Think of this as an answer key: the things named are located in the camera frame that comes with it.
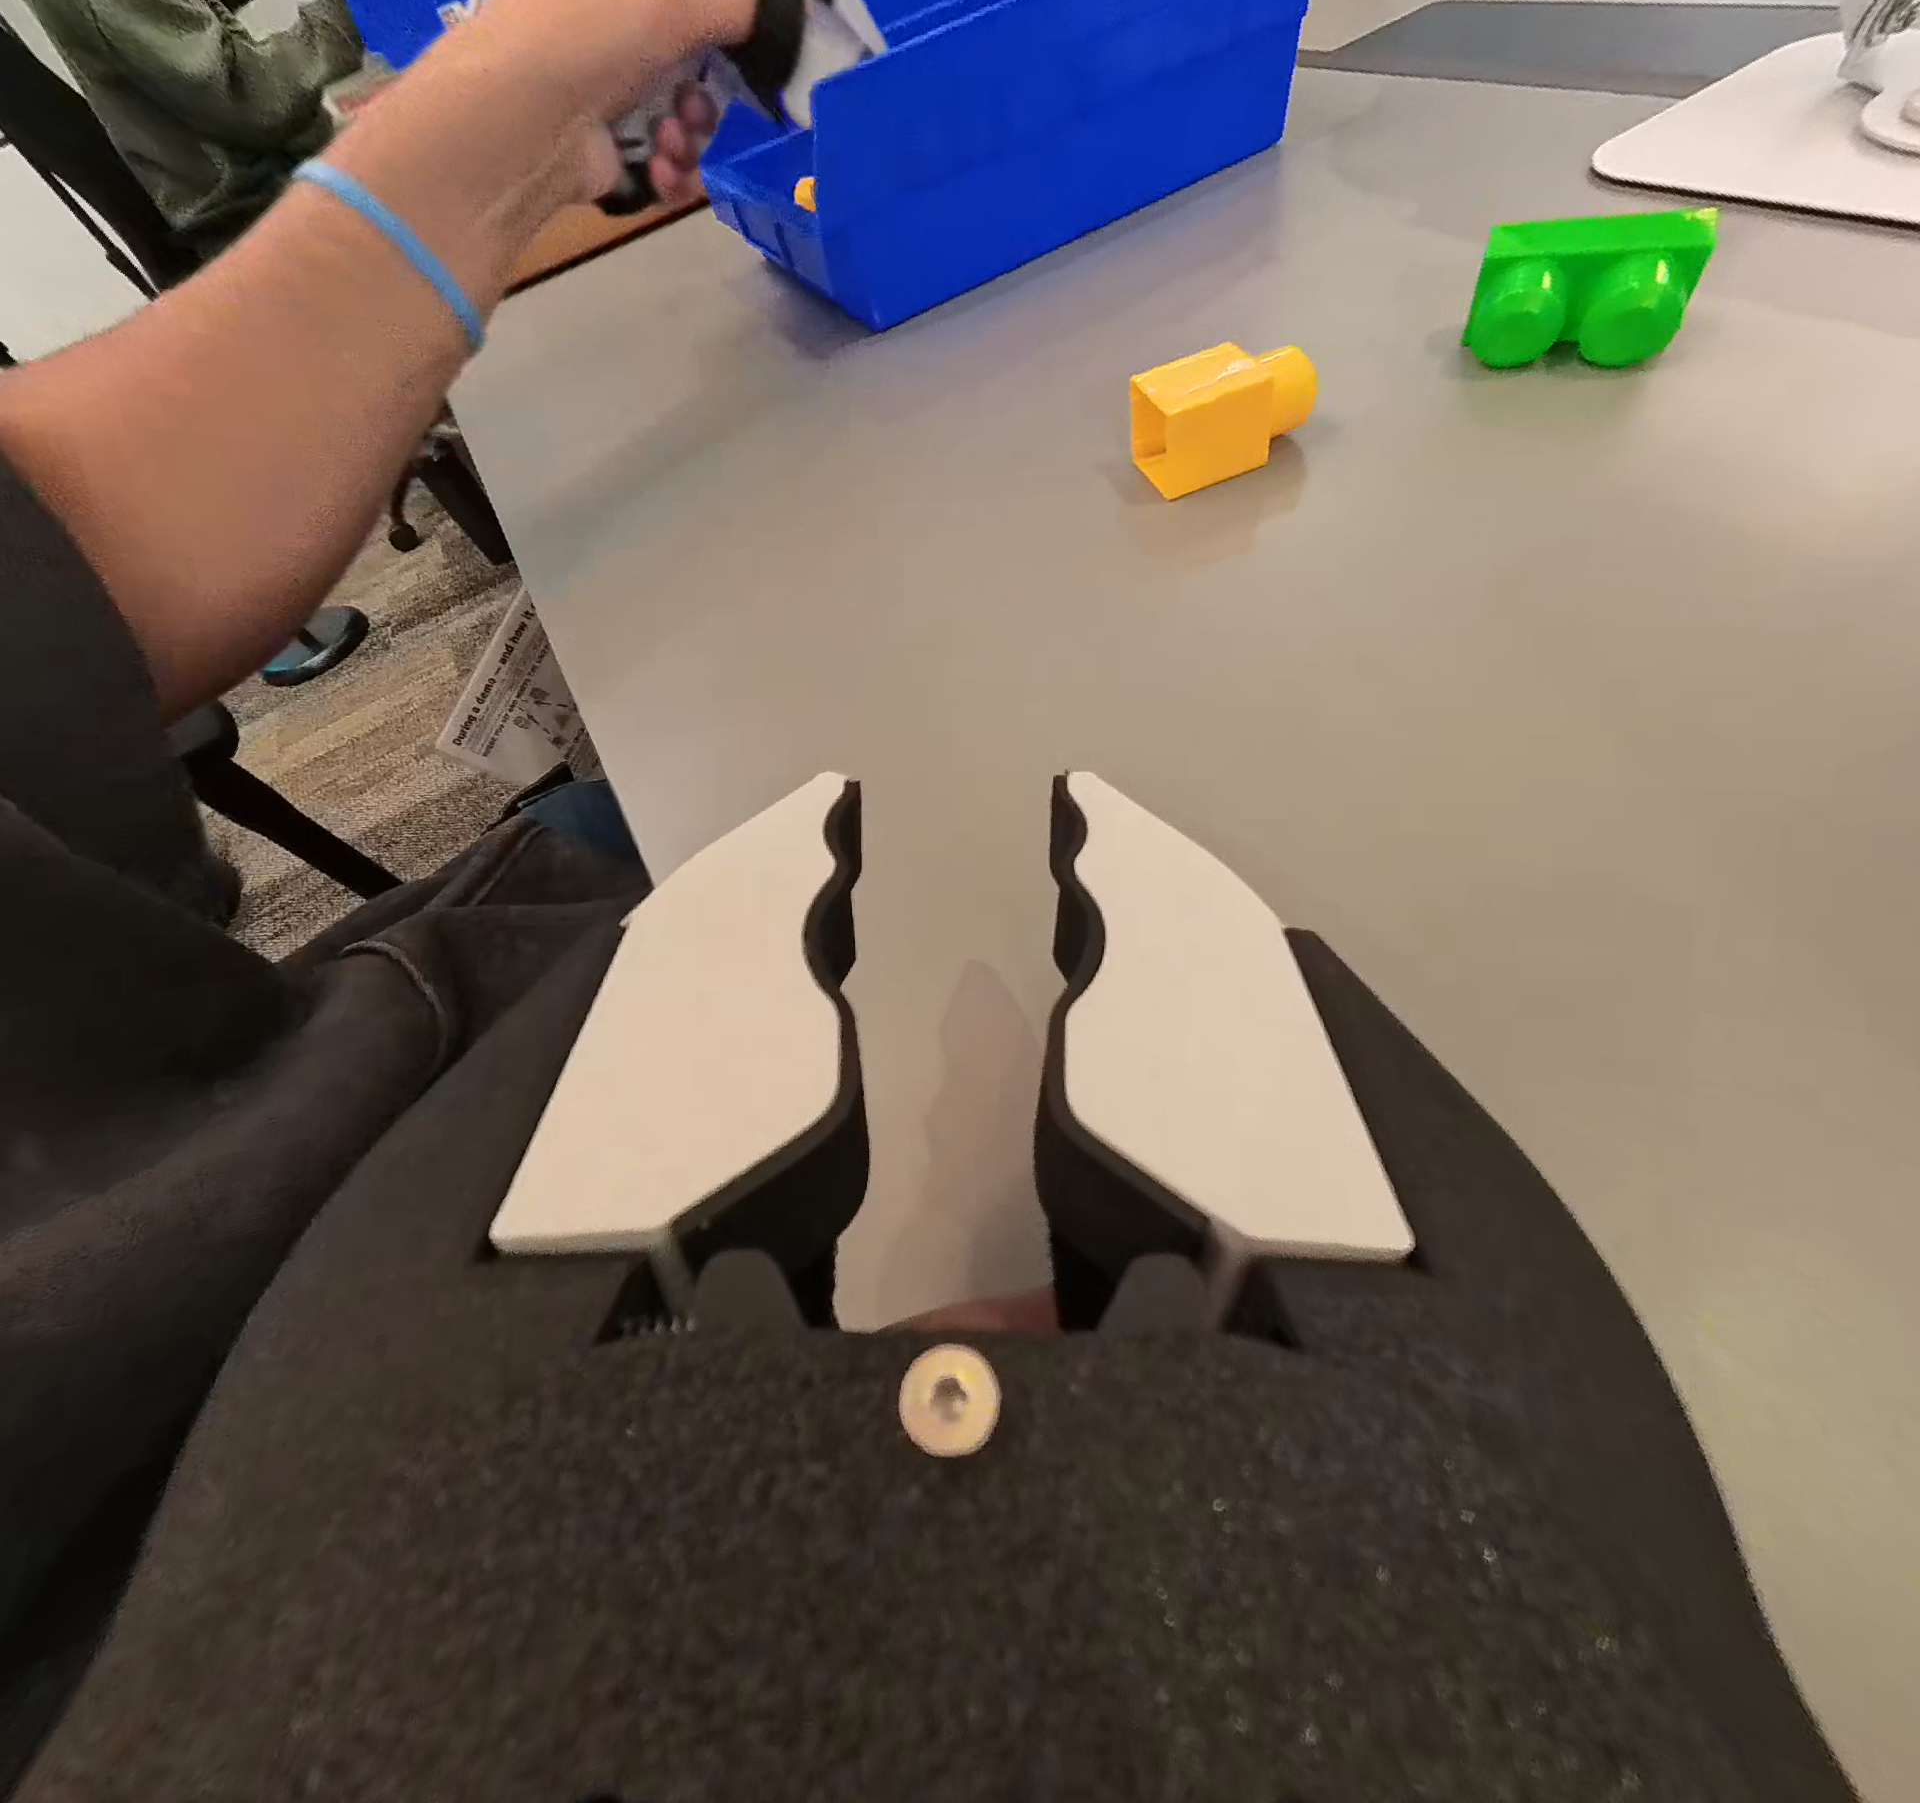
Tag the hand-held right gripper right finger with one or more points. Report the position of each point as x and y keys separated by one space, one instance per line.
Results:
x=1200 y=1068

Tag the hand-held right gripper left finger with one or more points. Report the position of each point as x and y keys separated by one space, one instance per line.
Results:
x=704 y=1068

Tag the blue plastic bin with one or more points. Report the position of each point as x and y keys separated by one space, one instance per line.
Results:
x=412 y=3
x=1049 y=109

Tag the green two-stud block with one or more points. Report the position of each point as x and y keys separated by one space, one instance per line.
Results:
x=1576 y=295

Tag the person's left forearm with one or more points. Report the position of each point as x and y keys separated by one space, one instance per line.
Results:
x=225 y=454

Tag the grey desk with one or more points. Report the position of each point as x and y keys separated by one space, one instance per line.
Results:
x=1352 y=783

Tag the person's left hand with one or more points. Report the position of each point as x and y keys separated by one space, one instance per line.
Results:
x=525 y=109

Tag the printed paper sheet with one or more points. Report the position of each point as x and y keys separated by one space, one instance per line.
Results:
x=518 y=700

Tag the black office chair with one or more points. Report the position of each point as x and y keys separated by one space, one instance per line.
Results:
x=286 y=812

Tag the blue wristband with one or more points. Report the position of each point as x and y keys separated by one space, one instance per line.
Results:
x=406 y=250

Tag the person's dark sweatshirt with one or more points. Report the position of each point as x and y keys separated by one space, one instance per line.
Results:
x=180 y=1157

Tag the white folding stand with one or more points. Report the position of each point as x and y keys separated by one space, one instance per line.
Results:
x=1755 y=138

